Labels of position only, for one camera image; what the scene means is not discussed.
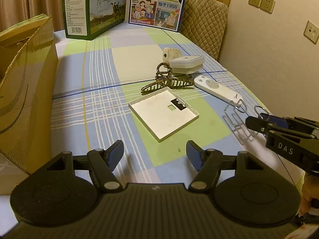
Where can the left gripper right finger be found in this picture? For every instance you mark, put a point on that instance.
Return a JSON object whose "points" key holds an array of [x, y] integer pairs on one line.
{"points": [[208, 165]]}

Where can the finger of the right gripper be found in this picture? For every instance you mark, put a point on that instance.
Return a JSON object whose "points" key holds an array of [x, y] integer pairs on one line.
{"points": [[257, 125], [281, 122]]}

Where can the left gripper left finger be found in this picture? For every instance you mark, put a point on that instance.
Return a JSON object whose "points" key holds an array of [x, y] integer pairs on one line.
{"points": [[102, 163]]}

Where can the person's right hand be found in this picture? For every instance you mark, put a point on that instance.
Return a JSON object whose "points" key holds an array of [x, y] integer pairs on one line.
{"points": [[309, 192]]}

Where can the white remote control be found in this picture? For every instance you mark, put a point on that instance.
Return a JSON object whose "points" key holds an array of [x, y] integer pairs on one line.
{"points": [[218, 90]]}

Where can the white square tray lid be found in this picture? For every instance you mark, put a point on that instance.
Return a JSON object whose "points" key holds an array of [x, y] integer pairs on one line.
{"points": [[163, 113]]}

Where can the plaid tablecloth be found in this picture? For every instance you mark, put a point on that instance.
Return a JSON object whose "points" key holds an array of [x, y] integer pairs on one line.
{"points": [[254, 197]]}

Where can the white square device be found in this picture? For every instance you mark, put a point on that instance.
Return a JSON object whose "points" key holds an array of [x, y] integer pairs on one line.
{"points": [[187, 64]]}

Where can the patterned hair claw clip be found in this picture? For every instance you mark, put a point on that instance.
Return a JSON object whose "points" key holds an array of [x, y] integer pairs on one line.
{"points": [[164, 78]]}

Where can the quilted beige chair cover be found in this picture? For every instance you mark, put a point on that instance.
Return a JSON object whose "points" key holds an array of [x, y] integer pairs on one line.
{"points": [[204, 23]]}

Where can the open cardboard box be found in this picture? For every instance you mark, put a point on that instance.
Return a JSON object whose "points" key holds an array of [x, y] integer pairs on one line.
{"points": [[28, 68]]}

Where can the green milk carton box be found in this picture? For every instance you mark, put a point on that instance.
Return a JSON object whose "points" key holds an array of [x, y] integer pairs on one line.
{"points": [[87, 19]]}

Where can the blue milk carton box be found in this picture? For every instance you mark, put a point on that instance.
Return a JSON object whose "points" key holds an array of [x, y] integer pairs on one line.
{"points": [[161, 14]]}

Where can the green packet stack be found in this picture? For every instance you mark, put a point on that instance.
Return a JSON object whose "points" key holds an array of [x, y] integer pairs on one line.
{"points": [[22, 27]]}

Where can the beige curtain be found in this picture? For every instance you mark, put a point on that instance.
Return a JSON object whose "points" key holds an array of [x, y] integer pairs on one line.
{"points": [[15, 11]]}

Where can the metal wire holder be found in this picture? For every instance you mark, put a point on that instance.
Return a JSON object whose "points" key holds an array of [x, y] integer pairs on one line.
{"points": [[239, 124]]}

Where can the single wall socket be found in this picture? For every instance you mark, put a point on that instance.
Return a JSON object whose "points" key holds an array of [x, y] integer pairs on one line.
{"points": [[311, 32]]}

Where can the small white camera toy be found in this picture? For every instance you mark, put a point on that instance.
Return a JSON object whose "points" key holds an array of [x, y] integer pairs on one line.
{"points": [[171, 54]]}

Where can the double wall socket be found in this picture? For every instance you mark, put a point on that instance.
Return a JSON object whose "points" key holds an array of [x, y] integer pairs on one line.
{"points": [[265, 5]]}

